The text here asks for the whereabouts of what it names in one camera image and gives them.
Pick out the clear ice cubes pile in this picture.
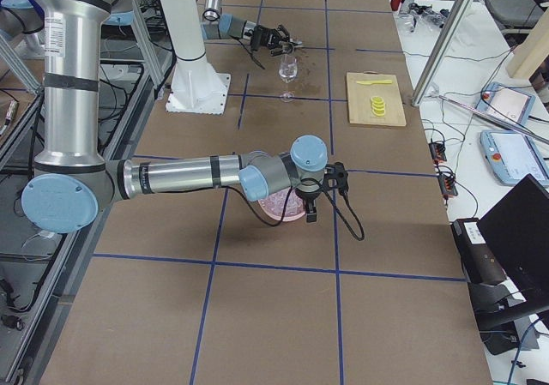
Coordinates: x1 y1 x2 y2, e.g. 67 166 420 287
262 192 304 218

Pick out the black box device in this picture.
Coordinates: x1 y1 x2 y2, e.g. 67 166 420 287
450 218 506 286

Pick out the aluminium frame post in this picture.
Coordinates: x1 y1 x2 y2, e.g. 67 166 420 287
411 0 473 106

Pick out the yellow plastic knife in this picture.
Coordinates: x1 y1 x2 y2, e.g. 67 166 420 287
355 79 393 86

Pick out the black laptop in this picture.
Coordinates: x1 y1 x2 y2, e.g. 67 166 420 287
478 174 548 295

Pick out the teach pendant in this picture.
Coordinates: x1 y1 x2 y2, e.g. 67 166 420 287
480 129 548 187
476 82 535 125

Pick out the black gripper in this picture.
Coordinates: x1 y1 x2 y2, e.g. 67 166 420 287
256 24 293 50
296 178 323 223

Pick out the pink bowl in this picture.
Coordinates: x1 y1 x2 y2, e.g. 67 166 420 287
258 190 306 224

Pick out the bamboo cutting board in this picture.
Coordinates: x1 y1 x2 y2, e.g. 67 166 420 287
346 72 407 127

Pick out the teach pendant near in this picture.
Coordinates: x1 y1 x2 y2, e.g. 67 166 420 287
480 129 548 187

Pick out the teach pendant far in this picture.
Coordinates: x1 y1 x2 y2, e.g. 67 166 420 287
476 82 535 125

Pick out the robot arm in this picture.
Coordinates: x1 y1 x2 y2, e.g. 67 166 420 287
202 0 302 57
21 0 328 233

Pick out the clear wine glass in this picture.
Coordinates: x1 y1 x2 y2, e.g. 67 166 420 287
279 54 298 102

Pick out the white pedestal base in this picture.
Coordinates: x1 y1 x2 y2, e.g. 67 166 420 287
153 0 232 116

